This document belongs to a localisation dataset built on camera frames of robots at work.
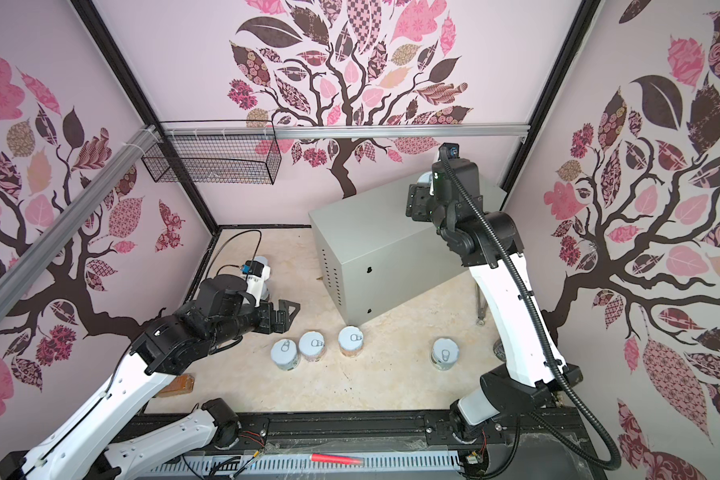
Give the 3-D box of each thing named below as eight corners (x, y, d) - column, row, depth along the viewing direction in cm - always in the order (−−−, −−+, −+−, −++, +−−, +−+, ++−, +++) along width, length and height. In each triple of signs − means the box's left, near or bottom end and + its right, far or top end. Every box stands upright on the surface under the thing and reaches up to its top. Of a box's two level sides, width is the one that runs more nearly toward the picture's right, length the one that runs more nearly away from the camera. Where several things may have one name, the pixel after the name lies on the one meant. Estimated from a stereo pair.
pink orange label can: (301, 361, 87) (297, 353, 82) (304, 339, 92) (300, 330, 87) (324, 361, 87) (321, 353, 82) (326, 339, 92) (324, 330, 87)
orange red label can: (339, 357, 88) (337, 349, 83) (340, 334, 93) (339, 326, 88) (363, 357, 88) (363, 349, 83) (363, 334, 93) (363, 326, 88)
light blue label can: (273, 370, 86) (267, 363, 81) (278, 346, 90) (273, 338, 86) (297, 370, 86) (293, 363, 81) (301, 346, 90) (297, 338, 86)
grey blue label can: (432, 370, 86) (436, 362, 81) (429, 346, 91) (432, 337, 86) (456, 370, 86) (461, 362, 81) (451, 346, 91) (456, 337, 86)
